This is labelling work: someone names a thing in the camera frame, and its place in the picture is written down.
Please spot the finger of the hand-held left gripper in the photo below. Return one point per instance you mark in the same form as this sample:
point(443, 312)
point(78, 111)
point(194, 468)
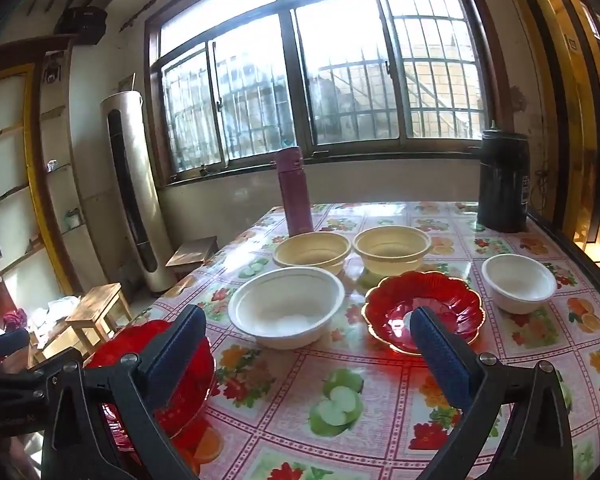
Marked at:
point(30, 377)
point(10, 341)

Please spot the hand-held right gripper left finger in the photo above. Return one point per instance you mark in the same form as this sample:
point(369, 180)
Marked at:
point(176, 355)

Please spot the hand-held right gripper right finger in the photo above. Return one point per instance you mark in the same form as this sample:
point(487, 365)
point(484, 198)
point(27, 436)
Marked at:
point(440, 360)

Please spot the red scalloped plate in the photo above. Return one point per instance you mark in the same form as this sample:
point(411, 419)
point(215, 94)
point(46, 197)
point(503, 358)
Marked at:
point(445, 300)
point(190, 390)

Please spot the small white bowl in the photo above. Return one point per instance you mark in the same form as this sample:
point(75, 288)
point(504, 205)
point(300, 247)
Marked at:
point(520, 282)

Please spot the large white bowl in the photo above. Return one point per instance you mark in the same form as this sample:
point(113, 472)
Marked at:
point(285, 305)

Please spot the beige plastic bowl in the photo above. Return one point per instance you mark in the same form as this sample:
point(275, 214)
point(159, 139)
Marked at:
point(392, 247)
point(312, 250)

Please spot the dark red cloth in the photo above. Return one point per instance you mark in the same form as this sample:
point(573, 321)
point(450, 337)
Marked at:
point(14, 320)

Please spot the heap of white plastic bags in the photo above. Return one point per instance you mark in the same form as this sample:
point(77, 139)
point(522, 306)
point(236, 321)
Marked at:
point(55, 310)

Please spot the fruit print tablecloth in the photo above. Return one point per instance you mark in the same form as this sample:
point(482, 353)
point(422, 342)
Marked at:
point(370, 385)

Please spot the light wooden stool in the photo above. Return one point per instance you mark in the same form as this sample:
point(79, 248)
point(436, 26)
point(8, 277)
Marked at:
point(100, 305)
point(192, 255)

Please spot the teal box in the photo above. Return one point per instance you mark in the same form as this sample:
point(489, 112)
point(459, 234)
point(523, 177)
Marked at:
point(72, 218)

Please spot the tower air conditioner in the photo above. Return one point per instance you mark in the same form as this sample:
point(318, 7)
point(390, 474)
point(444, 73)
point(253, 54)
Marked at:
point(130, 195)

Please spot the black thermos jug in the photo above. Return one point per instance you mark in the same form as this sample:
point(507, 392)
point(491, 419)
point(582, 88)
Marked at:
point(502, 185)

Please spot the pink thermos bottle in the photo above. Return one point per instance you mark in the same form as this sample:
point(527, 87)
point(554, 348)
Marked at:
point(295, 195)

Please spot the golden wooden cabinet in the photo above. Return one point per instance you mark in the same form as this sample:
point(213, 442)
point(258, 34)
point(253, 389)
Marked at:
point(580, 160)

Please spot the barred window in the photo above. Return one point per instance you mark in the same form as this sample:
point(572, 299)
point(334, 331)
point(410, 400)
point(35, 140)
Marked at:
point(340, 85)

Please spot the black bag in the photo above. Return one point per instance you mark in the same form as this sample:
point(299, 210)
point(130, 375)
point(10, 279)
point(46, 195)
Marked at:
point(82, 25)

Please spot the dark wall ornament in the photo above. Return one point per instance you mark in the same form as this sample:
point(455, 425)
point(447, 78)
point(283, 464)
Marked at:
point(51, 71)

